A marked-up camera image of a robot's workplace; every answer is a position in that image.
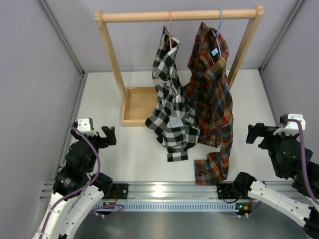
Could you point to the blue wire hanger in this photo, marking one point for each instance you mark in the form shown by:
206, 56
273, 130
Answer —
217, 50

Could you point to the aluminium mounting rail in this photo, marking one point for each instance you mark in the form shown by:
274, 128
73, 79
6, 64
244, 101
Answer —
178, 191

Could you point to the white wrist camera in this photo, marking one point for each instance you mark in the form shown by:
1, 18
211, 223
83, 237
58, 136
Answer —
85, 126
290, 124

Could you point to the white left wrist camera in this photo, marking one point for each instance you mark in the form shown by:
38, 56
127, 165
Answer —
85, 126

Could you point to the wooden clothes rack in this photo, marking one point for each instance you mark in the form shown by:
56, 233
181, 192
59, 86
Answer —
139, 102

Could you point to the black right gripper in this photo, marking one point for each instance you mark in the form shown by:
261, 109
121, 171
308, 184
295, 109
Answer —
259, 130

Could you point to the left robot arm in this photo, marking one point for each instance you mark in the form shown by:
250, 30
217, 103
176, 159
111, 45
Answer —
79, 185

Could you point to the black white checkered shirt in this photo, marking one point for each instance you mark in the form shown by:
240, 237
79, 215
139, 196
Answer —
173, 120

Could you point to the pink wire hanger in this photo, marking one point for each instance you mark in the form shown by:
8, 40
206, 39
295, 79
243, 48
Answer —
170, 29

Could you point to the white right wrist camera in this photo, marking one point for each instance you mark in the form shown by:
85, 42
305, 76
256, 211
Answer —
290, 124

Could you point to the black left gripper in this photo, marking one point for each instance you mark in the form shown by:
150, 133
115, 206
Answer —
110, 139

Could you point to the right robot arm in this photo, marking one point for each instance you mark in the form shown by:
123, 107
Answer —
291, 160

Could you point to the red brown plaid shirt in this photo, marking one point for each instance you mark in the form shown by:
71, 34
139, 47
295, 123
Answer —
208, 92

